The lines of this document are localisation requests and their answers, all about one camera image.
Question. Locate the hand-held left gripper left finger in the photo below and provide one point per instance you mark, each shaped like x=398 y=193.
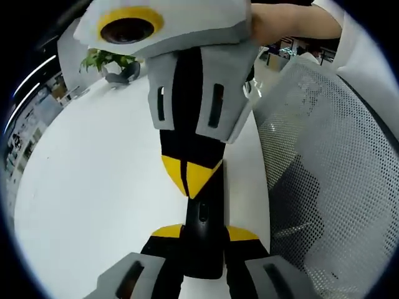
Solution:
x=137 y=277

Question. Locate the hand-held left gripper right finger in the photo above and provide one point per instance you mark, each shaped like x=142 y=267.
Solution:
x=265 y=277

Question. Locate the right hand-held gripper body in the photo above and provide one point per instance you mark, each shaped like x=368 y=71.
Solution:
x=193 y=25

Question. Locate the black remote control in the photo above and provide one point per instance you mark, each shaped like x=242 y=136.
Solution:
x=202 y=224

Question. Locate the grey curved object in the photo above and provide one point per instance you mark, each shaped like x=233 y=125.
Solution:
x=117 y=79

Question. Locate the green leafy potted plant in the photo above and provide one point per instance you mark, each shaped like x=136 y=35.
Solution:
x=103 y=59

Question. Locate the white mesh chair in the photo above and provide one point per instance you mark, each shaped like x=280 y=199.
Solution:
x=327 y=187

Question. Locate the straight ceiling light strip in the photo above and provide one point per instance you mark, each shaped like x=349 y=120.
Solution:
x=22 y=104
x=34 y=74

